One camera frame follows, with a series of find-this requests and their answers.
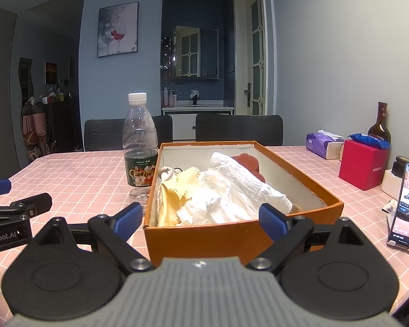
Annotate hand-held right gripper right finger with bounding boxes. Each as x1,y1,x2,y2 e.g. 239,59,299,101
247,203,379,271

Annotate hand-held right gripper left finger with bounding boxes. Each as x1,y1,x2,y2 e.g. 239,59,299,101
29,202,155,271

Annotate yellow cloth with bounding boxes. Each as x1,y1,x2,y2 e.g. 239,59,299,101
157,167,205,227

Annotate white cloth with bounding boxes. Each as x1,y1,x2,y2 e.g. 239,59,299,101
204,152,294,223

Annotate orange cardboard box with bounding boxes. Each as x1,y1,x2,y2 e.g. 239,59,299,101
143,140,344,272

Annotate pink checked tablecloth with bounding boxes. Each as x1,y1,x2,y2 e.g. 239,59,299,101
0,145,409,327

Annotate pink wrapped bouquets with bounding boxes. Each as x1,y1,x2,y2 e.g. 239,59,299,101
20,100,50,159

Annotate clear plastic water bottle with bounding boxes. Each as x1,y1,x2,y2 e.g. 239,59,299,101
123,92,159,207

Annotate dark wooden cabinet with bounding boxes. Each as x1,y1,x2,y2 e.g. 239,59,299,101
44,100,82,152

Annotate purple tissue pack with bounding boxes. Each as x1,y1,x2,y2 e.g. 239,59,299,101
306,129,345,160

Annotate black dining chair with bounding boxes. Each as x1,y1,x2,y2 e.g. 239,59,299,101
195,114,283,147
84,115,173,152

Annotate red gift box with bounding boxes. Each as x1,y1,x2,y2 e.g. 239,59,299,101
338,140,390,191

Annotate white vanity counter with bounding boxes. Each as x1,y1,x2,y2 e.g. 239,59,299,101
161,105,234,142

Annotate small white box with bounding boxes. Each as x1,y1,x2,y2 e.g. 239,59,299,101
381,169,404,195

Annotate blue plastic wrapper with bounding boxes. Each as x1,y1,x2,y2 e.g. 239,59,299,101
348,133,391,150

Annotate smartphone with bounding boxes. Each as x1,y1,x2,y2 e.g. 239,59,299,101
387,162,409,253

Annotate dark glass jar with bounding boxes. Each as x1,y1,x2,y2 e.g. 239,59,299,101
392,156,409,178

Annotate brown glass bottle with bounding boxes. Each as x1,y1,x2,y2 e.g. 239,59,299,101
367,101,391,144

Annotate white glazed door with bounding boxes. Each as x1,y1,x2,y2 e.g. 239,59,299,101
233,0,273,116

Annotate framed wine glass picture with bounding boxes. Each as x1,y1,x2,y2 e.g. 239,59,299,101
97,2,139,58

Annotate wavy wall mirror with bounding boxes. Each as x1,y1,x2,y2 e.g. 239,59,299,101
19,58,34,99

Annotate framed wall mirror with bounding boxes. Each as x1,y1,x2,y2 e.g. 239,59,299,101
175,25,219,80

